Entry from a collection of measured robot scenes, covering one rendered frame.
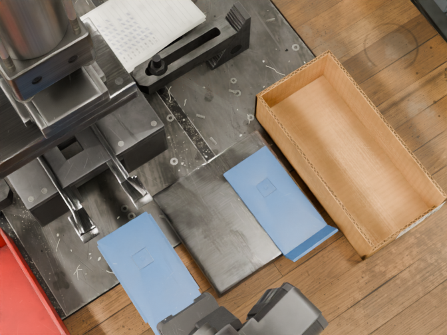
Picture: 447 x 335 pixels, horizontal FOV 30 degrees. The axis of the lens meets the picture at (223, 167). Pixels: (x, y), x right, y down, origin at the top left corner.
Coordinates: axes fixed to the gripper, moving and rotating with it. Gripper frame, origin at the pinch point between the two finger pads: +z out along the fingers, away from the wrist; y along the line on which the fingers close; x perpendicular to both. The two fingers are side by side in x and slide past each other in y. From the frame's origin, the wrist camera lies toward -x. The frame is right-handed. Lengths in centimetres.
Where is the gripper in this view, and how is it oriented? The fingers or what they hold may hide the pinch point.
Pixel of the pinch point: (185, 325)
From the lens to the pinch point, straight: 97.9
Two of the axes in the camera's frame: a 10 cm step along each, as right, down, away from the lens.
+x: -8.3, 5.2, -2.2
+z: -3.1, -1.0, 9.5
